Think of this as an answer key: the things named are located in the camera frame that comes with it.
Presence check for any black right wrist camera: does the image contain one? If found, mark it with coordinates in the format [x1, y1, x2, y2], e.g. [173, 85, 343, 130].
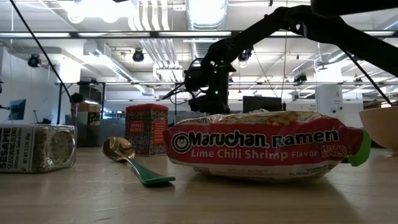
[184, 66, 210, 93]

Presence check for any silver ventilation duct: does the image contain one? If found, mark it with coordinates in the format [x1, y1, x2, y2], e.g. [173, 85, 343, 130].
[185, 0, 229, 60]

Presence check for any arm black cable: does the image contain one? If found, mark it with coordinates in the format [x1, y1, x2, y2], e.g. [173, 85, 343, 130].
[340, 46, 393, 106]
[8, 0, 75, 103]

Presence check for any lime chili shrimp ramen packet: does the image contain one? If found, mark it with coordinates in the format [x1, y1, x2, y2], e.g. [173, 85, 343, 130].
[162, 111, 371, 182]

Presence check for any sesame seasoning blend bottle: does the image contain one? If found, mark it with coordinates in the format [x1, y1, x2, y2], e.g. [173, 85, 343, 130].
[0, 123, 78, 174]

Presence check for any round can with tan lid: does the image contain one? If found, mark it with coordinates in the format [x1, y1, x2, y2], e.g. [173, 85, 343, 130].
[76, 102, 102, 126]

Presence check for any black background rig frame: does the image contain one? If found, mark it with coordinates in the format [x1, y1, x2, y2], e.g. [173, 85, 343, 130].
[174, 81, 222, 116]
[55, 81, 106, 125]

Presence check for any black beam with light strips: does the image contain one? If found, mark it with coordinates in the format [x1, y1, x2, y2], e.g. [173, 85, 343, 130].
[0, 30, 398, 39]

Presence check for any black computer monitor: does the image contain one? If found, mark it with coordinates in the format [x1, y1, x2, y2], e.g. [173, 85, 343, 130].
[242, 95, 284, 113]

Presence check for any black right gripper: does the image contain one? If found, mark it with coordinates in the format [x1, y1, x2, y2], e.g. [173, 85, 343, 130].
[188, 67, 231, 114]

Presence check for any dark grey plastic bin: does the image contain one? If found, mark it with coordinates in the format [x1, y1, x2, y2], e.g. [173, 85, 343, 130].
[65, 114, 127, 147]

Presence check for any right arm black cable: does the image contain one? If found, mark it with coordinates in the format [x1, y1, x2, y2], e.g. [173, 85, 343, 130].
[340, 46, 393, 106]

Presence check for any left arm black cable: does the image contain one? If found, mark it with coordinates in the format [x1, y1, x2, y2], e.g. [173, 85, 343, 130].
[8, 0, 75, 103]

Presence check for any blue lit monitor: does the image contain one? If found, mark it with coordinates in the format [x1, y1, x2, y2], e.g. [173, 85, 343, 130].
[8, 98, 27, 121]

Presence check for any gold spoon with green handle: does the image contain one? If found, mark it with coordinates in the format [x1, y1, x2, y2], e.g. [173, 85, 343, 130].
[102, 136, 177, 187]

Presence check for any person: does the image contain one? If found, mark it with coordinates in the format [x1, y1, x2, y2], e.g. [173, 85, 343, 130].
[70, 92, 85, 104]

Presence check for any salmon pink bowl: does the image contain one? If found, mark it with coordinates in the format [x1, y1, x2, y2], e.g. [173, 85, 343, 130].
[359, 105, 398, 153]

